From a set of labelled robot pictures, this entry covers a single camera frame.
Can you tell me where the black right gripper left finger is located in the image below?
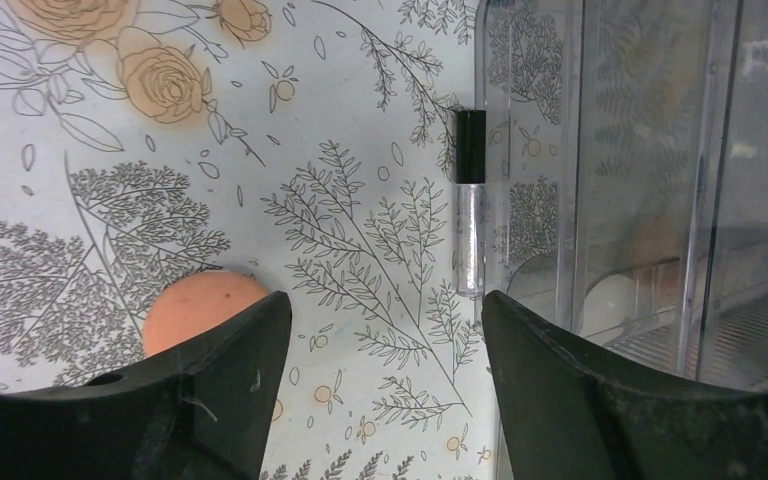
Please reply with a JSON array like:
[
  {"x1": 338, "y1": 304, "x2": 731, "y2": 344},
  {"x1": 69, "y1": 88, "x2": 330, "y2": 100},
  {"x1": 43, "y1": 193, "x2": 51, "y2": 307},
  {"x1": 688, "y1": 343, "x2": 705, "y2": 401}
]
[{"x1": 0, "y1": 292, "x2": 292, "y2": 479}]

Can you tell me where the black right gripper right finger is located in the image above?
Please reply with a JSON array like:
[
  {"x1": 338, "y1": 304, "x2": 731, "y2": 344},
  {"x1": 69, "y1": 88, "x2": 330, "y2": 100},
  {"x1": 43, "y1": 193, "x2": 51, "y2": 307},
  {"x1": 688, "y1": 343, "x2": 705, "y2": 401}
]
[{"x1": 482, "y1": 291, "x2": 768, "y2": 479}]

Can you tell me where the clear acrylic organizer box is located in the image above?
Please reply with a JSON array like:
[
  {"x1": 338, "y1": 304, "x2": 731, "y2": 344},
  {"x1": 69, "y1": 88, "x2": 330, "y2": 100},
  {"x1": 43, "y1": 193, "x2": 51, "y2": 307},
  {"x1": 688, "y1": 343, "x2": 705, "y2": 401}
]
[{"x1": 476, "y1": 1, "x2": 768, "y2": 393}]

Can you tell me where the orange round sponge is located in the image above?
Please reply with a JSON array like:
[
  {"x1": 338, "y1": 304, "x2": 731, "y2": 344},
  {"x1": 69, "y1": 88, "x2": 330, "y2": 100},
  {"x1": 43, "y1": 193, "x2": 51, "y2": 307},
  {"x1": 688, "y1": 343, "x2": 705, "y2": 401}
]
[{"x1": 143, "y1": 270, "x2": 269, "y2": 357}]

